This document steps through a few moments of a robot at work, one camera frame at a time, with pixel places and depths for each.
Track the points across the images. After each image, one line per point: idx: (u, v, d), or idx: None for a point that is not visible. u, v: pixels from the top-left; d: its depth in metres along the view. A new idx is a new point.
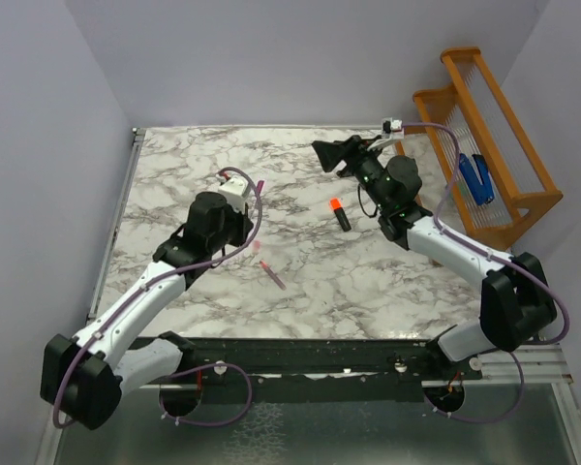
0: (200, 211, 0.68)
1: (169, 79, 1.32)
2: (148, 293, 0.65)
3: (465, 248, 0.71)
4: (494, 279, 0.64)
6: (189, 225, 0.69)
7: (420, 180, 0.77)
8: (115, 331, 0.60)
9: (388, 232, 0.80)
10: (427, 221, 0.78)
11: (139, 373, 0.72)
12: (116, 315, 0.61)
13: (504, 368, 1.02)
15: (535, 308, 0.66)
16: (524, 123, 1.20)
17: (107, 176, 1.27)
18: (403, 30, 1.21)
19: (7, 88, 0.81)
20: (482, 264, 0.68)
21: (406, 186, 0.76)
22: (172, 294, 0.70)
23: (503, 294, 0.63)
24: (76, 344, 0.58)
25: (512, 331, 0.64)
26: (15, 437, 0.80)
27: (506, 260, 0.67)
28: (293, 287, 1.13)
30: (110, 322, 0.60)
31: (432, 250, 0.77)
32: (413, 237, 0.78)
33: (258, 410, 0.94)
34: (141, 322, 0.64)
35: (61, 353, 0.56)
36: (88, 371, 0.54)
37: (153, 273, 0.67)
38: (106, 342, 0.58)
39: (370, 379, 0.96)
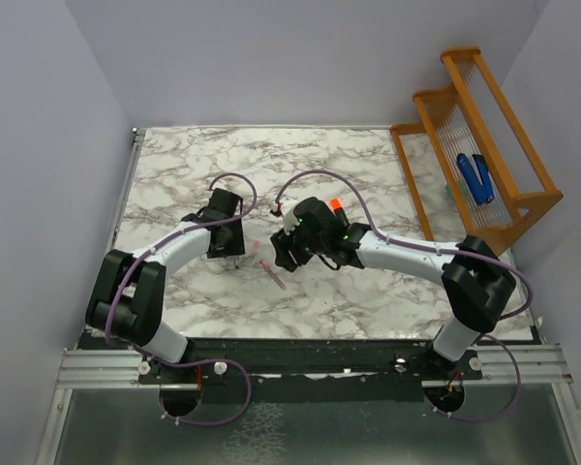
0: (222, 196, 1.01)
1: (169, 80, 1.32)
2: (185, 234, 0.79)
3: (415, 249, 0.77)
4: (450, 273, 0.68)
6: (213, 203, 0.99)
7: (319, 201, 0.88)
8: (165, 253, 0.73)
9: (343, 258, 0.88)
10: (369, 236, 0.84)
11: (159, 341, 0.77)
12: (167, 241, 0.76)
13: (504, 367, 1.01)
15: (497, 284, 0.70)
16: (524, 123, 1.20)
17: (107, 175, 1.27)
18: (403, 30, 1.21)
19: (7, 88, 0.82)
20: (435, 262, 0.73)
21: (313, 212, 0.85)
22: (199, 245, 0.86)
23: (464, 283, 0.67)
24: (134, 256, 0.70)
25: (486, 313, 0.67)
26: (15, 436, 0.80)
27: (454, 249, 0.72)
28: (293, 286, 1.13)
30: (161, 245, 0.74)
31: (386, 261, 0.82)
32: (365, 254, 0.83)
33: (258, 410, 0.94)
34: (181, 254, 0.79)
35: (119, 263, 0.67)
36: (146, 275, 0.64)
37: (189, 225, 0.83)
38: (158, 256, 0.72)
39: (369, 379, 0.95)
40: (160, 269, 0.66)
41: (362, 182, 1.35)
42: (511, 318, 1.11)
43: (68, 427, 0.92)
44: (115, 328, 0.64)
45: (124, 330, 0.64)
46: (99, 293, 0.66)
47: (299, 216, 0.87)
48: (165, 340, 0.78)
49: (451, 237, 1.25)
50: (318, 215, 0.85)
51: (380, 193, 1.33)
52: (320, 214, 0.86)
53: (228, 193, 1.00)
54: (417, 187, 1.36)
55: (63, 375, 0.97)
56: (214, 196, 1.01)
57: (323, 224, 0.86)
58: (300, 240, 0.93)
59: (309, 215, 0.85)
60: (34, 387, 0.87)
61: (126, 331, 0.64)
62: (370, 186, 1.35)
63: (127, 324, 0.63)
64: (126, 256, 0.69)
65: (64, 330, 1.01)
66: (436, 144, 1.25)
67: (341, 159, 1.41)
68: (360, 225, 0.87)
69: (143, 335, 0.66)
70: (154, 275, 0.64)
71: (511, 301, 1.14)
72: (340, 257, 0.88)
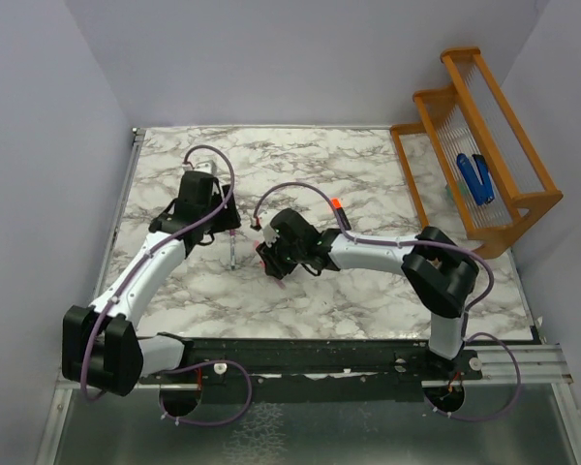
0: (190, 182, 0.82)
1: (169, 79, 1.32)
2: (153, 258, 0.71)
3: (380, 245, 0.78)
4: (411, 263, 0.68)
6: (183, 196, 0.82)
7: (293, 211, 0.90)
8: (131, 294, 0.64)
9: (320, 263, 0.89)
10: (340, 238, 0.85)
11: (153, 355, 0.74)
12: (129, 280, 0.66)
13: (504, 367, 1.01)
15: (459, 269, 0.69)
16: (524, 123, 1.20)
17: (107, 175, 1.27)
18: (403, 30, 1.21)
19: (7, 88, 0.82)
20: (397, 255, 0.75)
21: (287, 221, 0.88)
22: (174, 262, 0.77)
23: (422, 270, 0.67)
24: (95, 310, 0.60)
25: (449, 298, 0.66)
26: (15, 437, 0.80)
27: (413, 240, 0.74)
28: (293, 287, 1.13)
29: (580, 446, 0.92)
30: (123, 288, 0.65)
31: (358, 261, 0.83)
32: (338, 257, 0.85)
33: (258, 410, 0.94)
34: (151, 286, 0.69)
35: (79, 322, 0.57)
36: (111, 336, 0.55)
37: (154, 242, 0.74)
38: (123, 304, 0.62)
39: (369, 379, 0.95)
40: (127, 325, 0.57)
41: (362, 182, 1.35)
42: (511, 318, 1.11)
43: (68, 427, 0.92)
44: (96, 385, 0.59)
45: (104, 383, 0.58)
46: (68, 353, 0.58)
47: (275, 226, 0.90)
48: (158, 351, 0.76)
49: (451, 237, 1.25)
50: (291, 224, 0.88)
51: (380, 193, 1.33)
52: (294, 223, 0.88)
53: (198, 181, 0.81)
54: (417, 187, 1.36)
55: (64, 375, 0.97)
56: (181, 186, 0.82)
57: (297, 232, 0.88)
58: (284, 251, 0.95)
59: (283, 225, 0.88)
60: (33, 387, 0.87)
61: (107, 387, 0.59)
62: (370, 186, 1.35)
63: (107, 381, 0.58)
64: (85, 314, 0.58)
65: None
66: (435, 145, 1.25)
67: (341, 159, 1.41)
68: (333, 230, 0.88)
69: (127, 384, 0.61)
70: (121, 335, 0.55)
71: (511, 301, 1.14)
72: (317, 262, 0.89)
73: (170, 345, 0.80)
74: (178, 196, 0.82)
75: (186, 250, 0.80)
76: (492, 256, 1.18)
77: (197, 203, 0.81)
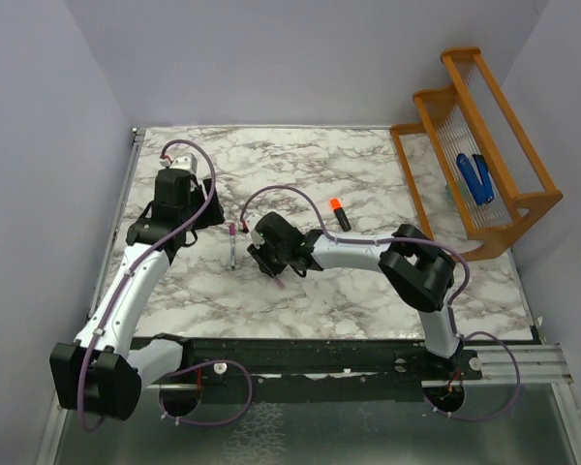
0: (167, 184, 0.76)
1: (169, 79, 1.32)
2: (134, 277, 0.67)
3: (357, 244, 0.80)
4: (387, 259, 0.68)
6: (159, 198, 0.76)
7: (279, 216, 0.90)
8: (116, 323, 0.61)
9: (303, 263, 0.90)
10: (321, 238, 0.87)
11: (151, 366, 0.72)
12: (112, 306, 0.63)
13: (503, 367, 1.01)
15: (435, 264, 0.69)
16: (524, 123, 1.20)
17: (107, 175, 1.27)
18: (403, 31, 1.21)
19: (7, 88, 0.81)
20: (375, 252, 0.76)
21: (271, 225, 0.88)
22: (160, 272, 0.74)
23: (399, 266, 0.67)
24: (80, 346, 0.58)
25: (425, 294, 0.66)
26: (15, 436, 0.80)
27: (389, 238, 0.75)
28: (293, 286, 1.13)
29: (580, 447, 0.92)
30: (107, 317, 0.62)
31: (339, 261, 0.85)
32: (320, 258, 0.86)
33: (258, 410, 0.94)
34: (138, 305, 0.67)
35: (68, 359, 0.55)
36: (102, 369, 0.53)
37: (134, 259, 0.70)
38: (109, 336, 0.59)
39: (370, 379, 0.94)
40: (117, 356, 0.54)
41: (362, 182, 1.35)
42: (511, 318, 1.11)
43: (68, 427, 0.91)
44: (98, 413, 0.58)
45: (105, 409, 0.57)
46: (63, 387, 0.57)
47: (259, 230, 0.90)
48: (157, 360, 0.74)
49: (451, 237, 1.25)
50: (276, 229, 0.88)
51: (380, 193, 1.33)
52: (278, 227, 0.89)
53: (173, 182, 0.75)
54: (417, 187, 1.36)
55: None
56: (157, 187, 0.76)
57: (281, 235, 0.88)
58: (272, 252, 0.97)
59: (267, 230, 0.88)
60: (34, 387, 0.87)
61: (108, 414, 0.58)
62: (370, 186, 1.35)
63: (107, 407, 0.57)
64: (73, 350, 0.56)
65: (64, 329, 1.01)
66: (436, 145, 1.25)
67: (341, 159, 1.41)
68: (316, 230, 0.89)
69: (129, 407, 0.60)
70: (112, 369, 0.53)
71: (511, 301, 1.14)
72: (300, 263, 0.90)
73: (167, 353, 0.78)
74: (155, 198, 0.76)
75: (169, 256, 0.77)
76: (492, 256, 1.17)
77: (175, 205, 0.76)
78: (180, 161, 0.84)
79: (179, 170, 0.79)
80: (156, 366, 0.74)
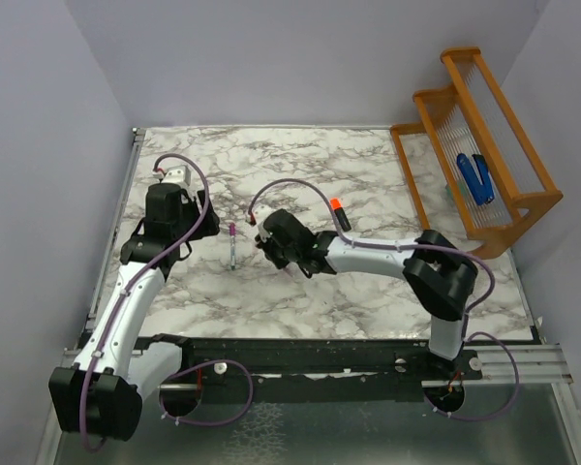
0: (157, 200, 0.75)
1: (169, 80, 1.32)
2: (130, 296, 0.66)
3: (378, 249, 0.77)
4: (412, 266, 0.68)
6: (149, 214, 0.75)
7: (290, 215, 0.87)
8: (114, 344, 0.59)
9: (315, 265, 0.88)
10: (337, 241, 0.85)
11: (153, 376, 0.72)
12: (110, 327, 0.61)
13: (503, 367, 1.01)
15: (459, 272, 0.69)
16: (525, 123, 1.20)
17: (107, 175, 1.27)
18: (403, 30, 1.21)
19: (7, 88, 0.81)
20: (397, 259, 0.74)
21: (284, 227, 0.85)
22: (156, 291, 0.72)
23: (425, 275, 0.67)
24: (79, 369, 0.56)
25: (450, 302, 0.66)
26: (15, 436, 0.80)
27: (412, 244, 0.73)
28: (293, 286, 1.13)
29: (580, 446, 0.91)
30: (106, 338, 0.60)
31: (355, 264, 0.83)
32: (334, 261, 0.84)
33: (258, 410, 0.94)
34: (136, 325, 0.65)
35: (68, 383, 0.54)
36: (102, 391, 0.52)
37: (129, 277, 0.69)
38: (108, 356, 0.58)
39: (370, 379, 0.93)
40: (117, 378, 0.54)
41: (362, 182, 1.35)
42: (511, 318, 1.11)
43: None
44: (100, 434, 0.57)
45: (106, 430, 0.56)
46: (65, 411, 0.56)
47: (269, 229, 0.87)
48: (159, 370, 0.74)
49: (451, 237, 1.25)
50: (287, 229, 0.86)
51: (380, 193, 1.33)
52: (290, 227, 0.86)
53: (164, 198, 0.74)
54: (417, 187, 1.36)
55: None
56: (148, 203, 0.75)
57: (291, 235, 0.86)
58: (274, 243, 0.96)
59: (280, 231, 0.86)
60: (33, 387, 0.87)
61: (110, 435, 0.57)
62: (370, 186, 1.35)
63: (108, 428, 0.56)
64: (72, 375, 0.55)
65: (64, 329, 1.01)
66: (436, 146, 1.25)
67: (341, 159, 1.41)
68: (328, 232, 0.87)
69: (131, 426, 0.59)
70: (112, 388, 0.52)
71: (511, 301, 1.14)
72: (312, 264, 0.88)
73: (167, 356, 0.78)
74: (146, 214, 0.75)
75: (164, 273, 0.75)
76: (492, 256, 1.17)
77: (168, 221, 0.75)
78: (174, 173, 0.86)
79: (169, 187, 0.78)
80: (158, 375, 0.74)
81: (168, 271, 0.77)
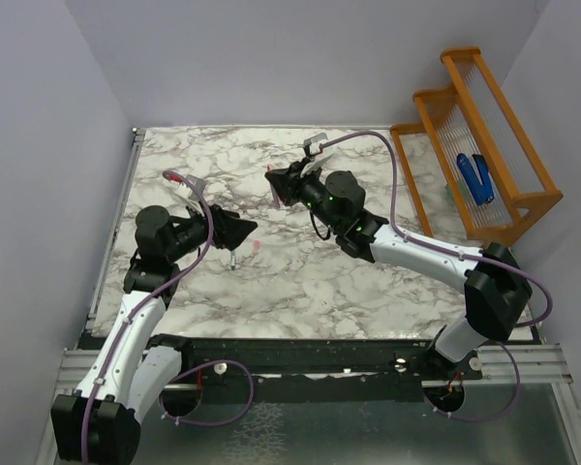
0: (146, 235, 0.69)
1: (170, 79, 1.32)
2: (133, 325, 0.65)
3: (436, 252, 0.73)
4: (474, 279, 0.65)
6: (142, 250, 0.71)
7: (360, 192, 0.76)
8: (115, 371, 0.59)
9: (352, 249, 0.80)
10: (384, 231, 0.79)
11: (151, 389, 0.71)
12: (111, 356, 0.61)
13: (504, 367, 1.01)
15: (514, 292, 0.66)
16: (525, 123, 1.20)
17: (106, 175, 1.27)
18: (403, 30, 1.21)
19: (7, 87, 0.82)
20: (457, 266, 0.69)
21: (351, 202, 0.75)
22: (158, 320, 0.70)
23: (487, 292, 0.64)
24: (81, 396, 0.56)
25: (504, 324, 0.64)
26: (14, 436, 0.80)
27: (478, 256, 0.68)
28: (293, 287, 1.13)
29: (580, 447, 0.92)
30: (107, 365, 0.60)
31: (402, 260, 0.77)
32: (380, 250, 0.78)
33: (258, 410, 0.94)
34: (137, 352, 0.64)
35: (69, 410, 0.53)
36: (103, 418, 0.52)
37: (133, 305, 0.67)
38: (110, 385, 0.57)
39: (369, 379, 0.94)
40: (118, 405, 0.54)
41: (362, 182, 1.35)
42: None
43: None
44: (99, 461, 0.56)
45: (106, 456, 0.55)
46: (64, 438, 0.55)
47: (332, 195, 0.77)
48: (154, 382, 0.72)
49: (451, 237, 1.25)
50: (352, 205, 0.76)
51: (380, 193, 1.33)
52: (356, 202, 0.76)
53: (153, 234, 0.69)
54: (417, 187, 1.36)
55: (64, 375, 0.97)
56: (137, 242, 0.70)
57: (353, 209, 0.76)
58: (312, 191, 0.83)
59: (344, 202, 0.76)
60: (33, 388, 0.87)
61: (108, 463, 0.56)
62: (370, 186, 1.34)
63: (107, 457, 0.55)
64: (74, 401, 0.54)
65: (64, 329, 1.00)
66: (436, 146, 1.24)
67: (341, 159, 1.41)
68: (377, 218, 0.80)
69: (129, 453, 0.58)
70: (113, 415, 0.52)
71: None
72: (351, 247, 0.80)
73: (167, 364, 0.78)
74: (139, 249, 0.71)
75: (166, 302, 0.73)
76: None
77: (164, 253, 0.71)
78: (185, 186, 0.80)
79: (158, 217, 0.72)
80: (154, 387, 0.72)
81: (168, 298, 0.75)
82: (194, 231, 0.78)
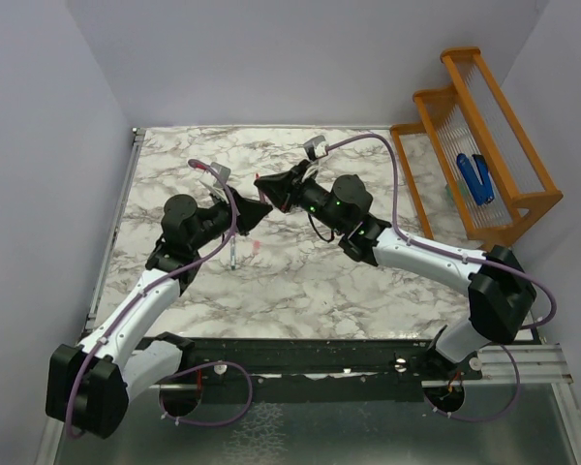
0: (172, 226, 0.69)
1: (169, 79, 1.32)
2: (145, 298, 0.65)
3: (440, 254, 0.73)
4: (478, 283, 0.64)
6: (167, 236, 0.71)
7: (368, 196, 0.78)
8: (120, 335, 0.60)
9: (354, 253, 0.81)
10: (387, 233, 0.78)
11: (145, 376, 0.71)
12: (120, 320, 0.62)
13: (504, 367, 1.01)
15: (518, 294, 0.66)
16: (525, 123, 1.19)
17: (106, 176, 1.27)
18: (402, 30, 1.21)
19: (8, 88, 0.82)
20: (461, 269, 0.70)
21: (359, 206, 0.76)
22: (169, 301, 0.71)
23: (490, 295, 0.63)
24: (82, 352, 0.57)
25: (506, 326, 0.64)
26: (15, 436, 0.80)
27: (481, 259, 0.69)
28: (293, 287, 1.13)
29: (580, 446, 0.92)
30: (113, 327, 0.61)
31: (402, 263, 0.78)
32: (382, 253, 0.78)
33: (258, 410, 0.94)
34: (143, 325, 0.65)
35: (67, 362, 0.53)
36: (97, 379, 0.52)
37: (149, 280, 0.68)
38: (111, 346, 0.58)
39: (369, 379, 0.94)
40: (112, 367, 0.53)
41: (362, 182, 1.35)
42: None
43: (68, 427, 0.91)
44: (80, 424, 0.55)
45: (88, 421, 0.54)
46: (54, 394, 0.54)
47: (339, 199, 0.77)
48: (151, 371, 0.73)
49: (451, 237, 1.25)
50: (360, 210, 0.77)
51: (380, 193, 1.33)
52: (364, 206, 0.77)
53: (179, 224, 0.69)
54: (417, 187, 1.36)
55: None
56: (164, 228, 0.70)
57: (361, 214, 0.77)
58: (315, 195, 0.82)
59: (351, 207, 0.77)
60: (34, 389, 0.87)
61: (90, 430, 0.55)
62: (370, 186, 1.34)
63: (91, 422, 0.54)
64: (73, 354, 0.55)
65: (64, 330, 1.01)
66: (437, 146, 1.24)
67: (340, 159, 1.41)
68: (381, 221, 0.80)
69: (111, 426, 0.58)
70: (106, 377, 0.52)
71: None
72: (353, 251, 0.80)
73: (166, 357, 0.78)
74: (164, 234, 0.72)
75: (181, 288, 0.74)
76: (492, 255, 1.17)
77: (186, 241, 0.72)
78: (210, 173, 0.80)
79: (185, 207, 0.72)
80: (150, 377, 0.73)
81: (188, 284, 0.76)
82: (218, 217, 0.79)
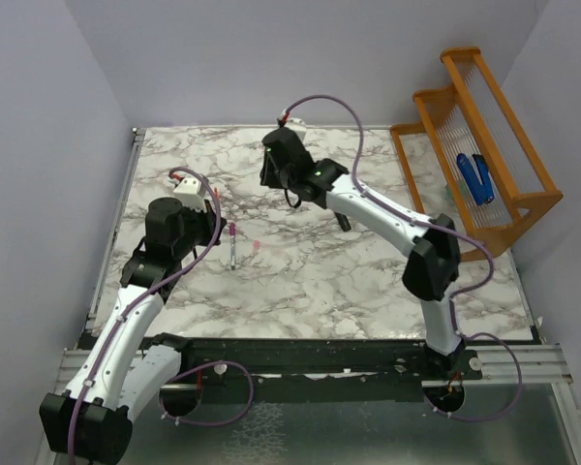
0: (158, 222, 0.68)
1: (169, 79, 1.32)
2: (126, 325, 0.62)
3: (390, 212, 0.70)
4: (417, 245, 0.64)
6: (150, 236, 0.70)
7: (294, 133, 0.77)
8: (106, 373, 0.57)
9: (307, 194, 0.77)
10: (343, 180, 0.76)
11: (145, 384, 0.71)
12: (104, 355, 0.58)
13: (502, 367, 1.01)
15: (446, 261, 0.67)
16: (525, 124, 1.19)
17: (107, 176, 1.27)
18: (402, 31, 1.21)
19: (8, 89, 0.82)
20: (408, 231, 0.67)
21: (284, 142, 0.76)
22: (153, 317, 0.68)
23: (427, 259, 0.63)
24: (71, 397, 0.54)
25: (434, 289, 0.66)
26: (15, 436, 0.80)
27: (428, 223, 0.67)
28: (293, 287, 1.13)
29: (580, 447, 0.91)
30: (98, 365, 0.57)
31: (351, 211, 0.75)
32: (331, 200, 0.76)
33: (258, 410, 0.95)
34: (131, 354, 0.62)
35: (57, 411, 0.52)
36: (91, 422, 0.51)
37: (129, 300, 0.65)
38: (99, 387, 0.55)
39: (370, 378, 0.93)
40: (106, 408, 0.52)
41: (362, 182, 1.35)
42: (511, 318, 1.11)
43: None
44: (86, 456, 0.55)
45: (92, 453, 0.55)
46: (54, 435, 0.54)
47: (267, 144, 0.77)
48: (152, 382, 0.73)
49: None
50: (287, 146, 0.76)
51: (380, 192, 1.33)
52: (290, 143, 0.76)
53: (163, 221, 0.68)
54: (416, 187, 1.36)
55: (64, 375, 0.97)
56: (147, 227, 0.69)
57: (290, 153, 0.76)
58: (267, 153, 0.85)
59: (278, 146, 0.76)
60: (33, 389, 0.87)
61: (97, 459, 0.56)
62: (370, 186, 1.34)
63: (95, 454, 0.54)
64: (62, 401, 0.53)
65: (64, 329, 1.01)
66: (436, 146, 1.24)
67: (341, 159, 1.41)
68: (333, 162, 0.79)
69: (118, 451, 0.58)
70: (100, 419, 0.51)
71: (511, 301, 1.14)
72: (306, 192, 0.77)
73: (166, 364, 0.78)
74: (146, 236, 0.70)
75: (164, 297, 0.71)
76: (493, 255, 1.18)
77: (168, 243, 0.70)
78: (189, 182, 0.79)
79: (171, 205, 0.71)
80: (153, 385, 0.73)
81: (168, 294, 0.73)
82: (195, 225, 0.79)
